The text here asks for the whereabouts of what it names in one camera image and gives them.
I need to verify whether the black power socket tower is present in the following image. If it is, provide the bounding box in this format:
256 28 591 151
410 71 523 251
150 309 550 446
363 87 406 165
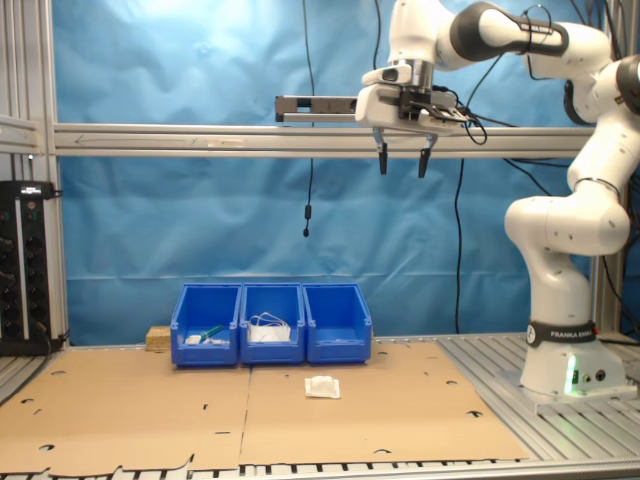
0 180 64 357

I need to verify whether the blue bin holding cotton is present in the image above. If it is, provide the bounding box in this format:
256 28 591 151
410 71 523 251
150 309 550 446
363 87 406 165
302 283 374 365

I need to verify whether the black camera cable on arm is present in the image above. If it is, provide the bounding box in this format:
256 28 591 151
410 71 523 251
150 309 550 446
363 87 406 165
434 4 554 146

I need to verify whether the black socket tower cable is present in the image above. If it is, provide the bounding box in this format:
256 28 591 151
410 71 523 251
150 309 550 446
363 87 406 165
30 319 55 359

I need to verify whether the black camera box on bracket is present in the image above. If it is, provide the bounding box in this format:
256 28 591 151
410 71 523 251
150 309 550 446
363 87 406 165
398 85 471 126

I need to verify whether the aluminium frame post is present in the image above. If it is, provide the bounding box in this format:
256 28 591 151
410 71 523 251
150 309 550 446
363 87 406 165
592 0 640 336
0 0 69 347

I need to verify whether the hanging black cable with ferrite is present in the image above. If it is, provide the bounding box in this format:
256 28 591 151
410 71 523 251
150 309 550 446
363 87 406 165
301 0 317 239

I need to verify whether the horizontal aluminium beam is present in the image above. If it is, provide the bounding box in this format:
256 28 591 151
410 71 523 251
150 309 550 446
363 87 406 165
52 122 609 159

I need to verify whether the thin black hanging cable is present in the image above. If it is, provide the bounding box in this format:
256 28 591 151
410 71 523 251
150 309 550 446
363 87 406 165
371 0 384 71

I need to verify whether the brown cardboard sheet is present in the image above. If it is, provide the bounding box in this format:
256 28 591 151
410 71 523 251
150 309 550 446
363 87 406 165
0 349 251 477
238 341 530 466

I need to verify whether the blue bin holding masks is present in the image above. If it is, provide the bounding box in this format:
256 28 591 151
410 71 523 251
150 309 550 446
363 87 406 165
239 282 306 366

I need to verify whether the short aluminium side rail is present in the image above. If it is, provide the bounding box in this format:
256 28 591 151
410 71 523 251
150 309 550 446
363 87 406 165
0 113 42 154

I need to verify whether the stack of white masks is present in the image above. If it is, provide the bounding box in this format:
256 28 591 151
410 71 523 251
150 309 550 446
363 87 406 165
247 312 294 345

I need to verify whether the chipboard wood block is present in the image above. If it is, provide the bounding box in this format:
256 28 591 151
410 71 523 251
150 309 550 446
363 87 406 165
146 325 174 354

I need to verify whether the long black vertical cable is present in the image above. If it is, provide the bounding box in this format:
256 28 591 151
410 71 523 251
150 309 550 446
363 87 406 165
453 158 466 335

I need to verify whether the blue bin holding syringes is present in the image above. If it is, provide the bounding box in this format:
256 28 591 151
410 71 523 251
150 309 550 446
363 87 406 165
170 283 243 370

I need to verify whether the white cotton packet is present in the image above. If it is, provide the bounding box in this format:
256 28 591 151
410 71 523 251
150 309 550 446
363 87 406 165
304 375 342 400

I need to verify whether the silver power strip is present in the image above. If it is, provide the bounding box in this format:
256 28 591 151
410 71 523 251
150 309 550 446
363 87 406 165
274 94 362 124

